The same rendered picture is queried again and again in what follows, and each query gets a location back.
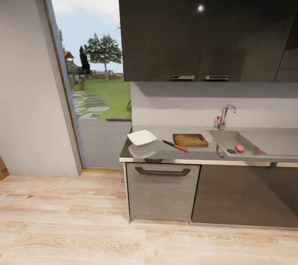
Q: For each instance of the cabinet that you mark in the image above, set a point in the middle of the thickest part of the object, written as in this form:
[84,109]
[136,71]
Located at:
[288,68]
[204,40]

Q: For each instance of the dishwasher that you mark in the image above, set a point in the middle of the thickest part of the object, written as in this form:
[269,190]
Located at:
[161,191]

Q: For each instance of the fixed window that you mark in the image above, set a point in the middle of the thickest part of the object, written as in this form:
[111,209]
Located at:
[87,42]

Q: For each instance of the bowl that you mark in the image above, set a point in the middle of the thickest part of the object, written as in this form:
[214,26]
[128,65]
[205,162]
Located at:
[142,138]

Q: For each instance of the drop in sink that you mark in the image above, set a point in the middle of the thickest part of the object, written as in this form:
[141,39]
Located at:
[262,144]

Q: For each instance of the cutting board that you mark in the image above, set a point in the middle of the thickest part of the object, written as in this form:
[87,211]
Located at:
[189,140]

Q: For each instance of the vidalia onion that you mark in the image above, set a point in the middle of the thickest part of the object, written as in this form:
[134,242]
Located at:
[240,148]

